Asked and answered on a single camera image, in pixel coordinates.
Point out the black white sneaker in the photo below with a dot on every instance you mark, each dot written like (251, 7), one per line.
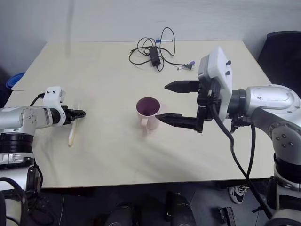
(238, 194)

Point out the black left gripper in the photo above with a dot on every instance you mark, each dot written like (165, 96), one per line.
(68, 115)

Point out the white marker blue cap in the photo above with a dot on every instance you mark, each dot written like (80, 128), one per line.
(164, 40)

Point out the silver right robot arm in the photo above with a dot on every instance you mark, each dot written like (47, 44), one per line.
(270, 103)

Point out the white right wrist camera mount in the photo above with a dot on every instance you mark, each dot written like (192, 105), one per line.
(219, 68)

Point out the dark rounded shape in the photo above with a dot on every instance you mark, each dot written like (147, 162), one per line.
(122, 215)
(179, 209)

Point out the cream plastic spoon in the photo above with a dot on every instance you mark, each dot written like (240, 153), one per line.
(71, 134)

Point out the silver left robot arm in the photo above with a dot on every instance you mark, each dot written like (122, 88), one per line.
(14, 120)

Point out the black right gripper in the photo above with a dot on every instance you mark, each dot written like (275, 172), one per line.
(207, 101)

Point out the blue bowl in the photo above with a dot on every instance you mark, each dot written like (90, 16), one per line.
(14, 80)

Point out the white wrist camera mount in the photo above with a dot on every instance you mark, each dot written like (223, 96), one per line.
(53, 94)
(219, 68)

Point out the black power adapter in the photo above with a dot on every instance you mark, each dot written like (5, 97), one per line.
(154, 56)

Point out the pink mug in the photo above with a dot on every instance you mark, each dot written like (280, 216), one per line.
(150, 117)

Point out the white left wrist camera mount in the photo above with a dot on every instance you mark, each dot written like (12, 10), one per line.
(53, 94)

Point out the small black box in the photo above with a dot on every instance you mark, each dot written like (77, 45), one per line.
(227, 215)

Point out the black chair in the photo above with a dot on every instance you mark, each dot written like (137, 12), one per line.
(279, 54)

